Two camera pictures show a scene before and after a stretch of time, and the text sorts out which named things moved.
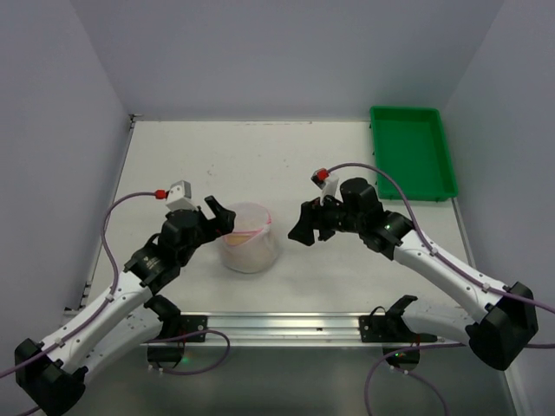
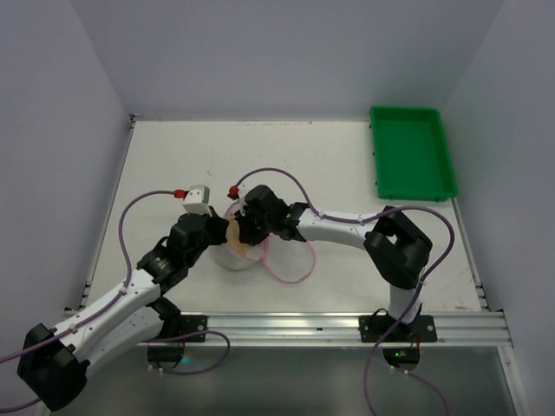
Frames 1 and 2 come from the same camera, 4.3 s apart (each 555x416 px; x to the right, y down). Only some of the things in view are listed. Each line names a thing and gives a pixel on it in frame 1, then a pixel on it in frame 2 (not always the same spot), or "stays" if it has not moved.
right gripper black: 316,217 -> 247,223
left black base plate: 192,323 stays
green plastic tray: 409,146 stays
